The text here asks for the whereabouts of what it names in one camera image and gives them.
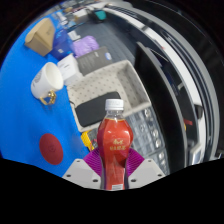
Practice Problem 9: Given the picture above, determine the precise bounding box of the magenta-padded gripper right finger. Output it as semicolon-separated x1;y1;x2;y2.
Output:
125;147;167;191

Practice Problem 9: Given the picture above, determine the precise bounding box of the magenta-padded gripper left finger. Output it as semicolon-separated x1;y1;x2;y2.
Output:
62;147;103;191

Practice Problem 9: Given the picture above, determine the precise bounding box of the red drink bottle white cap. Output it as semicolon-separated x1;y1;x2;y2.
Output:
96;98;134;192

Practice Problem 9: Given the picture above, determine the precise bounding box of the yellow multimeter with red leads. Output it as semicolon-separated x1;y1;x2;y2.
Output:
80;129;99;152

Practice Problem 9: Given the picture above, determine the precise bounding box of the flat round red coaster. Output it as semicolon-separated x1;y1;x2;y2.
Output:
39;133;64;166

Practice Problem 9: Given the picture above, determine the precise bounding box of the black rectangular device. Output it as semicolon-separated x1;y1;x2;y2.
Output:
74;91;122;128

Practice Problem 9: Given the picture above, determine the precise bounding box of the black overhead shelf with equipment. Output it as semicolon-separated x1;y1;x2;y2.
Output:
99;3;221;168

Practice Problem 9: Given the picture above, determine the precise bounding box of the beige dotted storage tray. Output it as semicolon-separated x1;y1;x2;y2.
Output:
66;59;152;133

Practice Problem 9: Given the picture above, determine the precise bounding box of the small white carton box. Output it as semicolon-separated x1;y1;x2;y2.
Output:
56;53;84;86

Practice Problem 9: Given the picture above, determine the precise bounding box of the dark grey flat carton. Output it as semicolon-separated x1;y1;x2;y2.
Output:
75;45;114;76

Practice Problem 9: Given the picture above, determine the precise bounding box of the blue carton box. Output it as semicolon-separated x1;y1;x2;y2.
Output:
49;29;74;62

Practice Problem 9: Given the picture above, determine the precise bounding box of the brown cardboard box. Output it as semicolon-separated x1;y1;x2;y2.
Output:
24;17;57;58

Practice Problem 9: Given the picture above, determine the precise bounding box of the teal screen device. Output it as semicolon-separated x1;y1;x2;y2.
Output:
94;9;108;21

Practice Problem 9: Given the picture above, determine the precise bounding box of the white mug with gold handle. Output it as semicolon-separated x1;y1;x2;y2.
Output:
30;61;64;106

